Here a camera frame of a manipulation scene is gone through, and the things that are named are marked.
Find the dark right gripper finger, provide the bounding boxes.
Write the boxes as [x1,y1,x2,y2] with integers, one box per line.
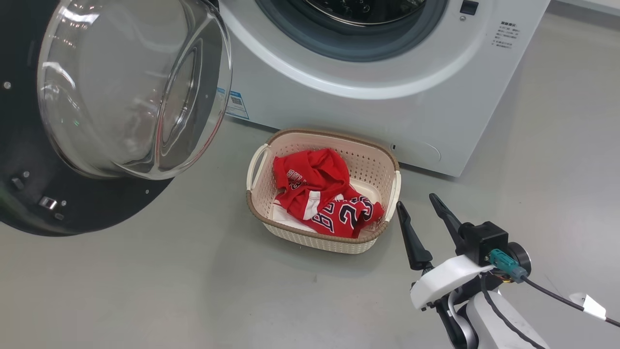
[428,193,474,256]
[396,201,435,278]

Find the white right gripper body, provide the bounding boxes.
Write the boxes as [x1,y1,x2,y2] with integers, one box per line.
[410,255,496,311]

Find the red basketball jersey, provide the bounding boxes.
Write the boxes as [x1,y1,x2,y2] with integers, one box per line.
[272,148,386,239]

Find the round glass washing machine door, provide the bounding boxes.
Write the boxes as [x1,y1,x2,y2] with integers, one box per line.
[0,0,233,237]

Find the cream plastic laundry basket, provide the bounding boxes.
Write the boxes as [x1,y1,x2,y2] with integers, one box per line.
[246,128,403,255]

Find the white washing machine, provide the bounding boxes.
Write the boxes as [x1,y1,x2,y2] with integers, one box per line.
[213,0,552,177]

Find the steel washing machine drum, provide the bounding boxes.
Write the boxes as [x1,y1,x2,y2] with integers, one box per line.
[303,0,427,27]

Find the blue white energy label sticker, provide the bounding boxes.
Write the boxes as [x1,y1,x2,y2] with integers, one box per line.
[217,87,250,121]

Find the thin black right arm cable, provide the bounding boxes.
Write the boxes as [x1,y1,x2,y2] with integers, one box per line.
[480,272,536,349]

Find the right camera cable teal plug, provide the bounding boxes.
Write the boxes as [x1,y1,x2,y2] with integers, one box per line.
[488,249,620,328]

